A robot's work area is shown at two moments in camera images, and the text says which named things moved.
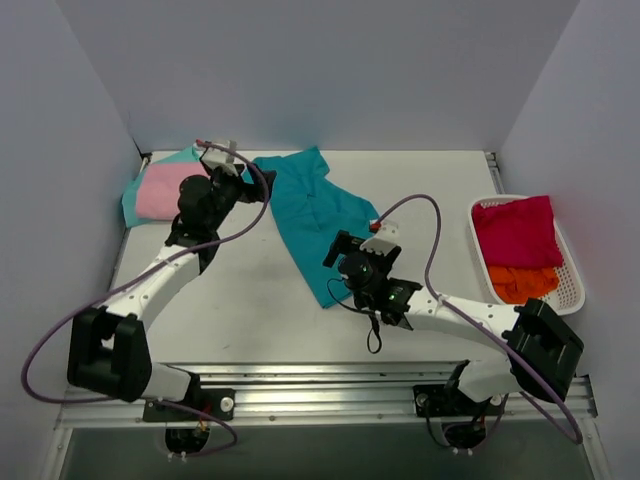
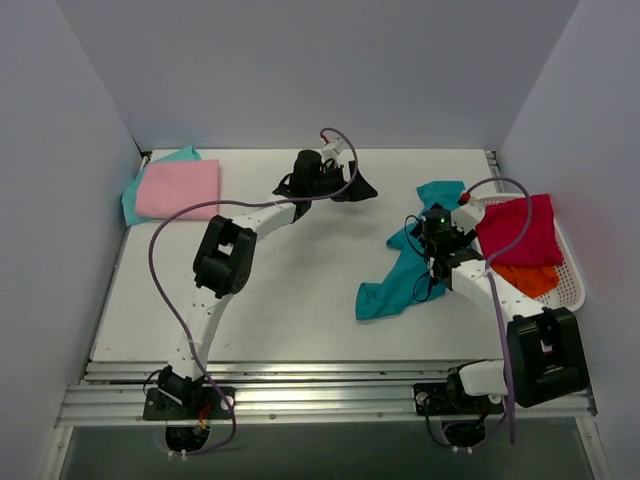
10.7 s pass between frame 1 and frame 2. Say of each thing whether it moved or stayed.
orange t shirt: stayed
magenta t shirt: stayed
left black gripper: moved
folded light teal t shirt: stayed
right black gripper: moved
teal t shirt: moved
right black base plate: stayed
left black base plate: stayed
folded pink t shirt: stayed
